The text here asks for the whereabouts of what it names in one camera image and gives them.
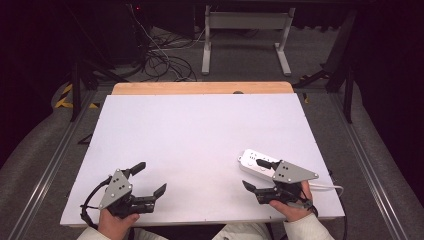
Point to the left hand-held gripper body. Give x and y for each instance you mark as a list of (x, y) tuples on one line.
[(115, 190)]

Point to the person's legs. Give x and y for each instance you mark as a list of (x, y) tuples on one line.
[(243, 233)]

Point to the black tripod stand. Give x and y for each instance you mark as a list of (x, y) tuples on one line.
[(76, 93)]

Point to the person's right hand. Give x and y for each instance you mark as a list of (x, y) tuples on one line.
[(295, 210)]

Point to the wooden table with white top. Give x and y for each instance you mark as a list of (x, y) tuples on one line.
[(193, 133)]

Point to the white power strip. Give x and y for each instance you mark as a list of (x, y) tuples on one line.
[(250, 160)]

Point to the person's left hand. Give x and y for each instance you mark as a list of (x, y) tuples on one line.
[(113, 226)]

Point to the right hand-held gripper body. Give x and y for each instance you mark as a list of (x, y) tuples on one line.
[(290, 174)]

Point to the metal floor rail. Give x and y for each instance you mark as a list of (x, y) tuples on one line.
[(370, 173), (50, 173)]

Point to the white metal table frame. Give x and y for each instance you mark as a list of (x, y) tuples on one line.
[(246, 20)]

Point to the black equipment box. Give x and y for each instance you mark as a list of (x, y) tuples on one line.
[(126, 33)]

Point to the black metal stand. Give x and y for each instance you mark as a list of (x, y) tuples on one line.
[(348, 96)]

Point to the yellow black hazard tape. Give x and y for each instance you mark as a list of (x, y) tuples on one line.
[(65, 98)]

